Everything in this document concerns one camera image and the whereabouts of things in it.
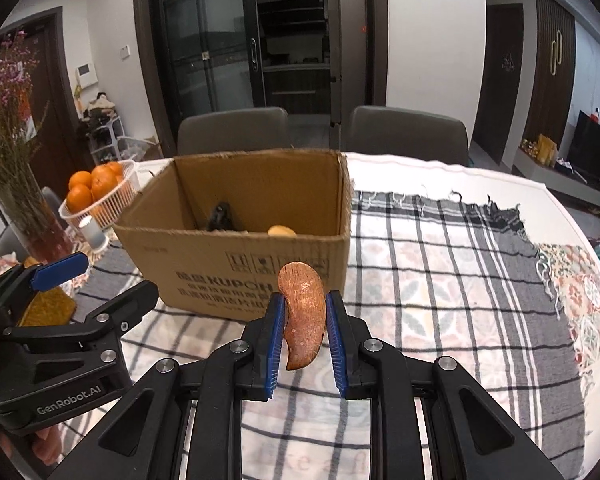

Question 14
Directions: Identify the black carabiner clip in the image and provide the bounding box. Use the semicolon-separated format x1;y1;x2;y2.
207;202;236;232

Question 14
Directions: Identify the white jar yellow lid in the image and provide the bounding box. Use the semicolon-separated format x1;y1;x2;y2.
268;224;297;237

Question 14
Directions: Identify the brown wooden comb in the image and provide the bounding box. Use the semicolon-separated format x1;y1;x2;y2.
278;261;326;370

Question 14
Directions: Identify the person left hand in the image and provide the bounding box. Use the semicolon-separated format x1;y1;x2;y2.
32;426;62;466

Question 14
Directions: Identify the glass vase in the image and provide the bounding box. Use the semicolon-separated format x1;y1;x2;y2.
0;164;74;263

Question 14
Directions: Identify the white cup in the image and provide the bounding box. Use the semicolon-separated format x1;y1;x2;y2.
79;214;109;252

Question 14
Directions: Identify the orange fruit front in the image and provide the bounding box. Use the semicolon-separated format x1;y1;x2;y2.
66;183;93;214

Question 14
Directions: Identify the orange fruit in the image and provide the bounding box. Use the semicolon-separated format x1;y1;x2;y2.
66;183;93;214
91;165;118;202

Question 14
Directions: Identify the white fruit basket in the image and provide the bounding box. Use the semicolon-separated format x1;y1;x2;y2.
57;160;140;229

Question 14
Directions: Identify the orange fruit rear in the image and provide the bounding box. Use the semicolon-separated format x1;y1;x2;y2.
91;165;118;202

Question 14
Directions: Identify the brown cardboard box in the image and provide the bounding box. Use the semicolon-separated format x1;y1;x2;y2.
114;150;352;321

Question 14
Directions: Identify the dried purple flower bouquet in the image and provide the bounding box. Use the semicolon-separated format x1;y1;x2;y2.
0;30;41;192

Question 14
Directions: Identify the white shoe rack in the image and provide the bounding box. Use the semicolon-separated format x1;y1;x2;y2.
86;113;126;166

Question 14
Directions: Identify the patterned floral table mat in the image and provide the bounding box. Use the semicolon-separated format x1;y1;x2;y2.
536;244;600;375

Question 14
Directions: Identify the grey dining chair left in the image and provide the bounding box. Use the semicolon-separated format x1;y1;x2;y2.
178;107;291;156

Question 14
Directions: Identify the grey dining chair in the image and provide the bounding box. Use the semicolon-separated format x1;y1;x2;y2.
178;107;291;156
341;105;469;166

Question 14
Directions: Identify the white tv cabinet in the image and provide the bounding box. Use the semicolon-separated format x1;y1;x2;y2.
513;148;600;208

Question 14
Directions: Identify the grey dining chair right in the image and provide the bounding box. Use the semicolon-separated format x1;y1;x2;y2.
341;105;469;166

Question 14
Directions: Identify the dark glass sliding door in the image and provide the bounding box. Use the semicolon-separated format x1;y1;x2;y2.
133;0;265;156

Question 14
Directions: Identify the black television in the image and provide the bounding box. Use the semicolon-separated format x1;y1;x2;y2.
567;112;600;188

